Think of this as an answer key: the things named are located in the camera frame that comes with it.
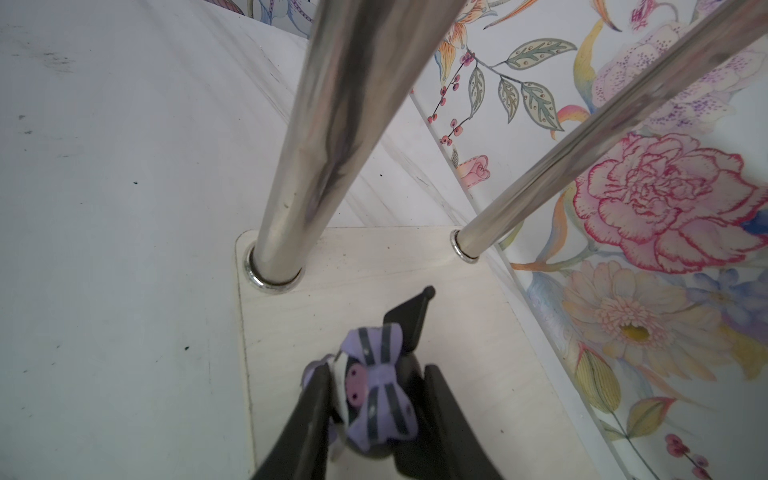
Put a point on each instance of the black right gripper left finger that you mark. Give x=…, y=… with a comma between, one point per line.
x=301, y=451

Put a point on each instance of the white two-tier shelf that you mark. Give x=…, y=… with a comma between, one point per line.
x=610, y=307

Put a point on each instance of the black purple toy figure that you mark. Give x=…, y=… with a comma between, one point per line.
x=372, y=412

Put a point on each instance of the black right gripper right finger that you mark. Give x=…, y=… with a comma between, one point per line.
x=445, y=447

